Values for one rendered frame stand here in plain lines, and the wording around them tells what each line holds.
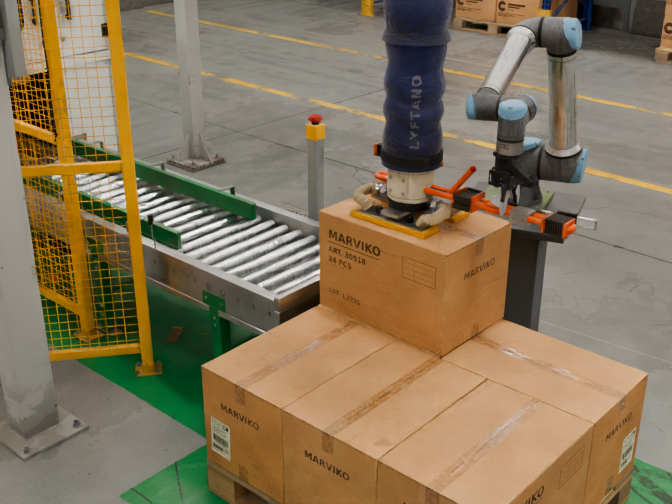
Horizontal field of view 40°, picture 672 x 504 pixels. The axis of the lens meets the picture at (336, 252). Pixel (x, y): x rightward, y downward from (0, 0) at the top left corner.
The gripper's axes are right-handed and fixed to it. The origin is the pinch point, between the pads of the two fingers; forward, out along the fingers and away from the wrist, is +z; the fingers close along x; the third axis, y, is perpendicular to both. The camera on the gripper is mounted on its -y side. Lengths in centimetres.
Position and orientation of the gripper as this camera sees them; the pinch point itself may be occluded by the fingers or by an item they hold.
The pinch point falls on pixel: (509, 210)
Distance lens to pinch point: 316.9
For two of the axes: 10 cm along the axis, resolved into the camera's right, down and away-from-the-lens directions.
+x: -6.6, 3.1, -6.8
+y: -7.5, -2.8, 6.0
